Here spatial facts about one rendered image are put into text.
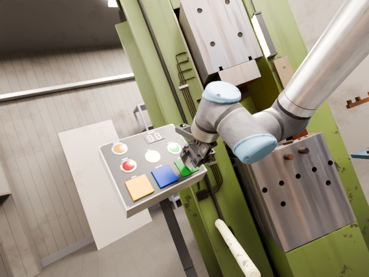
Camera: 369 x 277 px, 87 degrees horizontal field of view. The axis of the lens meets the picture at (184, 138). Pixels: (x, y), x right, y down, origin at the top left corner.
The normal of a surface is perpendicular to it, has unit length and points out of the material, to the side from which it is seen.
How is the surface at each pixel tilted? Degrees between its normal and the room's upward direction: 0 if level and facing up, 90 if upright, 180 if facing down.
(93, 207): 79
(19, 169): 90
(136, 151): 60
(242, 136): 70
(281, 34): 90
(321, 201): 90
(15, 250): 90
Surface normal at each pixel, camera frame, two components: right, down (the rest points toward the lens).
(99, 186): 0.34, -0.35
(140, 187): 0.22, -0.63
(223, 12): 0.07, -0.05
